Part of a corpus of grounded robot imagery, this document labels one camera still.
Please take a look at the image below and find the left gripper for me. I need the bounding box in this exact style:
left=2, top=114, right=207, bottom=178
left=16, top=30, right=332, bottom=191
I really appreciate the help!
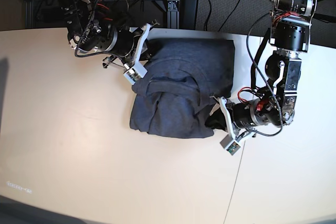
left=205, top=97, right=265, bottom=140

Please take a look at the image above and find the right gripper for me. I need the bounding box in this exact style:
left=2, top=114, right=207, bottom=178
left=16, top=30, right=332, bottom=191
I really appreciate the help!
left=102, top=20, right=159, bottom=69

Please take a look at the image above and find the blue grey T-shirt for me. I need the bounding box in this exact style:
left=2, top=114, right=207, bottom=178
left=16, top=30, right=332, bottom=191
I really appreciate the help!
left=129, top=38, right=235, bottom=138

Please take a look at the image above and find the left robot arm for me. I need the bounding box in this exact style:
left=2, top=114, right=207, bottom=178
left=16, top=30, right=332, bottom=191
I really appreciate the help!
left=205, top=0, right=318, bottom=141

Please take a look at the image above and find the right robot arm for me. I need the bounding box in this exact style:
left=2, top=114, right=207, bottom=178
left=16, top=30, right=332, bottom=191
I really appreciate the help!
left=58, top=0, right=153, bottom=69

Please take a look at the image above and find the aluminium table leg profile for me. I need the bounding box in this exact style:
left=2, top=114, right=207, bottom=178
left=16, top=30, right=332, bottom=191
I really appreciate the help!
left=166, top=0, right=180, bottom=29

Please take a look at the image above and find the black power adapter brick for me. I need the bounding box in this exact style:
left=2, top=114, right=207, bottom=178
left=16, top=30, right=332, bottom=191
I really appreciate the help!
left=180, top=0, right=198, bottom=30

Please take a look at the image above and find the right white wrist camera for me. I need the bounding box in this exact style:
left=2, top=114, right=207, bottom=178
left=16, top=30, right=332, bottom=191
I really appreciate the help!
left=123, top=62, right=147, bottom=85

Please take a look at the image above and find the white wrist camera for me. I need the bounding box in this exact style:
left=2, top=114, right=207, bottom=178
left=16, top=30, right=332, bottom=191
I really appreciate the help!
left=123, top=62, right=147, bottom=85
left=220, top=135, right=241, bottom=155

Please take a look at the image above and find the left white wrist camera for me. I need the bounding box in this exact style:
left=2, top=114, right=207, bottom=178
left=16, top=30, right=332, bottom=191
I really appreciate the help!
left=220, top=135, right=241, bottom=155

